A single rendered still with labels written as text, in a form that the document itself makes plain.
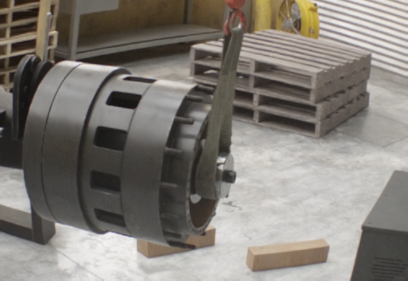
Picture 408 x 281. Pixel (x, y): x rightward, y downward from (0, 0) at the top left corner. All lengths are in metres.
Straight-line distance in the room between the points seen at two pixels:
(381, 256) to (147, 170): 0.76
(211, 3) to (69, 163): 6.85
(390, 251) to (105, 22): 6.23
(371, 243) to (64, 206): 0.98
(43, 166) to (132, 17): 6.01
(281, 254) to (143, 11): 5.03
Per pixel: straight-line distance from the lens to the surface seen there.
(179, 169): 2.50
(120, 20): 8.43
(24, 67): 2.69
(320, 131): 6.09
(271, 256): 3.95
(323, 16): 8.81
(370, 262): 2.43
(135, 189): 2.49
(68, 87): 2.64
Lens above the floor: 1.74
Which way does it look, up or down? 16 degrees down
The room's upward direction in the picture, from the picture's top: 4 degrees clockwise
